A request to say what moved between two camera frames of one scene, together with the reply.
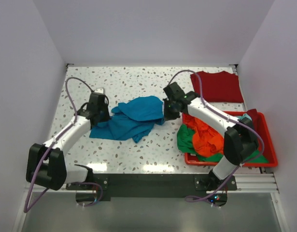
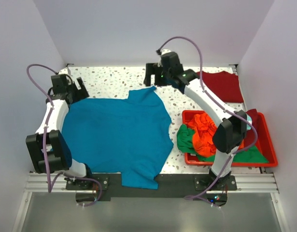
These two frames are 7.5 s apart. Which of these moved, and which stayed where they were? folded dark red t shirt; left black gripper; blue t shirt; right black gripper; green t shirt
Moved: blue t shirt; right black gripper; left black gripper
Stayed: green t shirt; folded dark red t shirt
